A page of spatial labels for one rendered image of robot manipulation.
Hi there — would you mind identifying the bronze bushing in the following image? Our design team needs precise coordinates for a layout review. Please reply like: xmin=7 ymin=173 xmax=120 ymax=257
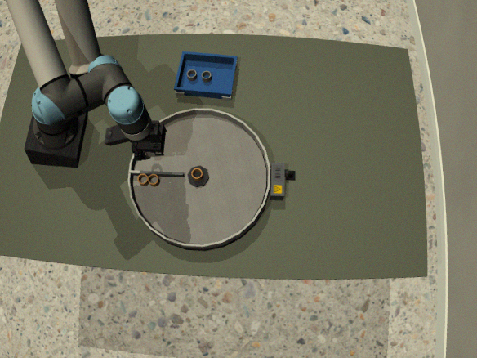
xmin=148 ymin=174 xmax=160 ymax=186
xmin=192 ymin=168 xmax=203 ymax=181
xmin=137 ymin=174 xmax=149 ymax=186

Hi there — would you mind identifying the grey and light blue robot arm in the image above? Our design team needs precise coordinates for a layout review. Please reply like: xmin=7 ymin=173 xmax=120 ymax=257
xmin=5 ymin=0 xmax=152 ymax=150

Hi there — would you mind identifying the grey metal cylinder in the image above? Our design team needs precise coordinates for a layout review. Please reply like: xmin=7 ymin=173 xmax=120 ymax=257
xmin=202 ymin=71 xmax=212 ymax=83
xmin=187 ymin=69 xmax=197 ymax=81

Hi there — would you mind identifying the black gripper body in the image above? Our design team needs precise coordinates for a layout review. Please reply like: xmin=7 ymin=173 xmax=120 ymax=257
xmin=130 ymin=121 xmax=167 ymax=156

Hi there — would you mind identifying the blue crate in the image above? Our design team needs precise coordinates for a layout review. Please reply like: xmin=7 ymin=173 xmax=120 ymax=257
xmin=174 ymin=51 xmax=238 ymax=101

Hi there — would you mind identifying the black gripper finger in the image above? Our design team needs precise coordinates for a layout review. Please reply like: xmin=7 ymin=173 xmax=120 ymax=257
xmin=134 ymin=152 xmax=158 ymax=161

